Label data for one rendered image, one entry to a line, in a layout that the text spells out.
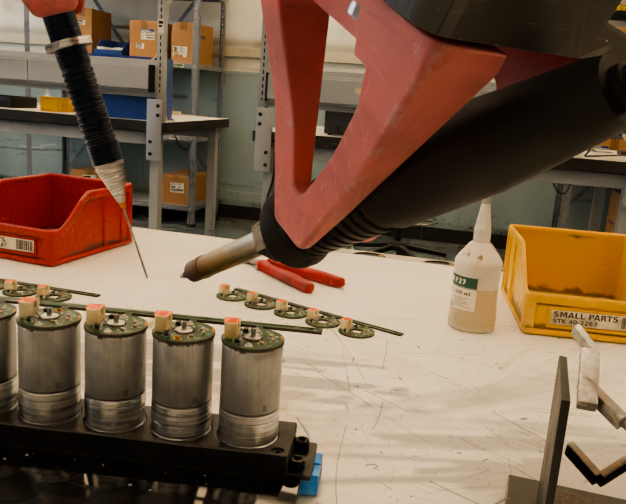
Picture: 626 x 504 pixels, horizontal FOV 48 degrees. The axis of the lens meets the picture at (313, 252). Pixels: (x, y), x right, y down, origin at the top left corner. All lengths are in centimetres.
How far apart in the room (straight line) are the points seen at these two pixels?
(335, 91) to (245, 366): 232
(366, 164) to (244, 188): 480
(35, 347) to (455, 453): 19
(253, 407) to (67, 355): 8
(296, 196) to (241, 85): 474
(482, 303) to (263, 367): 26
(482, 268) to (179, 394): 28
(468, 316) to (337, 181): 35
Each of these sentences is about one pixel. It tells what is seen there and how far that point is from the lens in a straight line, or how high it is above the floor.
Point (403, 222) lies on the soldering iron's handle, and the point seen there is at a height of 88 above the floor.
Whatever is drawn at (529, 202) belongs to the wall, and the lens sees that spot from 468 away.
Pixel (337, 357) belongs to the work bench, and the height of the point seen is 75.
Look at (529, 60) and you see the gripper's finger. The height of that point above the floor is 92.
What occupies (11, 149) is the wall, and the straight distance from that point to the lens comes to 579.
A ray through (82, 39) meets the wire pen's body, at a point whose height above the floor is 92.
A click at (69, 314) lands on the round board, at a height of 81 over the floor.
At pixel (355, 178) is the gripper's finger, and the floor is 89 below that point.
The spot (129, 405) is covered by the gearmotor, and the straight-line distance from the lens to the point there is 30.
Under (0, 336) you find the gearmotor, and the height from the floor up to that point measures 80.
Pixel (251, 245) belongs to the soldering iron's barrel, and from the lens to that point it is 22.
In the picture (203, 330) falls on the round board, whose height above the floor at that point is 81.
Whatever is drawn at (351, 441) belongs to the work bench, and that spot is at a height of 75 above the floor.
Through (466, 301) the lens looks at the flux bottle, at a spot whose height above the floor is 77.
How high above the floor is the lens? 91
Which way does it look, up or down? 13 degrees down
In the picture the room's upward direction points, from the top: 4 degrees clockwise
